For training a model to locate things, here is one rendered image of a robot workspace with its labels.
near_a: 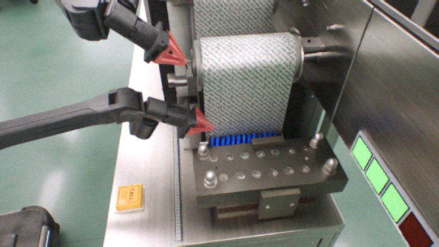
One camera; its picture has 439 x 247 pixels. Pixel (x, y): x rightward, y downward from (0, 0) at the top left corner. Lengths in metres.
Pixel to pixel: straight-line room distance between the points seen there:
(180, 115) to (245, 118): 0.19
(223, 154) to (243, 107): 0.14
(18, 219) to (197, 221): 1.24
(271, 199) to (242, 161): 0.13
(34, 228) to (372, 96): 1.66
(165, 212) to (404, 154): 0.61
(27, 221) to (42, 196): 0.41
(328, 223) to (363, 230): 1.14
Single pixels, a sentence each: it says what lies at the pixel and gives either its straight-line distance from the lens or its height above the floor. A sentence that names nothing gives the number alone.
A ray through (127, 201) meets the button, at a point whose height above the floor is 0.92.
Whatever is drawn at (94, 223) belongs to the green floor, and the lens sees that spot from 2.02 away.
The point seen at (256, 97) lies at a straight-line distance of 0.80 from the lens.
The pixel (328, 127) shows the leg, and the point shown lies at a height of 0.88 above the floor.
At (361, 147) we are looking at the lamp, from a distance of 0.69.
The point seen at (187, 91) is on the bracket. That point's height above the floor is 1.14.
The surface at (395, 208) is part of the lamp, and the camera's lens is 0.64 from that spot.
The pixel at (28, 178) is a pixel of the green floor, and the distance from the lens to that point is 2.44.
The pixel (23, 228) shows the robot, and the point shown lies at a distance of 1.88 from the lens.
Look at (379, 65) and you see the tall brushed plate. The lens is 0.64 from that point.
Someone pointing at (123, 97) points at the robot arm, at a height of 1.22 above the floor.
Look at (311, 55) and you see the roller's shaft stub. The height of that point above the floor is 1.26.
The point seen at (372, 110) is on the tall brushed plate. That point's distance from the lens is 0.66.
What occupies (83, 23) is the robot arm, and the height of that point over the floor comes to 1.39.
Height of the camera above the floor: 1.66
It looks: 43 degrees down
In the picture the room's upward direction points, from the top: straight up
